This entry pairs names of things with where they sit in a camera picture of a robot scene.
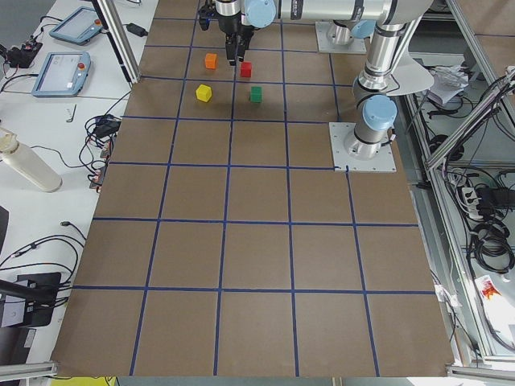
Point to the white power strip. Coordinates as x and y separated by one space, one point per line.
470 202

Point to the hex key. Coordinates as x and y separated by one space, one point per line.
71 114

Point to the teach pendant tablet near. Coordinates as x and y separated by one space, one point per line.
63 74

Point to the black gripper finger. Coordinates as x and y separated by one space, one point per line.
231 55
242 47

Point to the black monitor stand base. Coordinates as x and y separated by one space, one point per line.
30 300

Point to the aluminium frame post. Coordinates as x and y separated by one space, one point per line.
110 20

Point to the red wooden cube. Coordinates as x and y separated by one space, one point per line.
246 69

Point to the yellow wooden cube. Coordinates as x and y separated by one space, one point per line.
204 93

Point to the black power adapter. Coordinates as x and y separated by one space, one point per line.
136 30

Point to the green wooden cube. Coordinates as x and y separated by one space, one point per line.
256 94

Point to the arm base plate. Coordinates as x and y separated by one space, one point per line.
339 37
350 154

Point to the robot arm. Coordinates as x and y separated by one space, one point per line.
394 25
262 13

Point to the orange wooden cube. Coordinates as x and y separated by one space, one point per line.
211 61

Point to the white thermos bottle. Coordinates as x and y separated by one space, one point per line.
27 163

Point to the teach pendant tablet far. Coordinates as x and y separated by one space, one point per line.
79 27

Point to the teach pendant tablet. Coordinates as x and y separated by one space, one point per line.
63 74
79 27

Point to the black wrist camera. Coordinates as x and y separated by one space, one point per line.
206 14

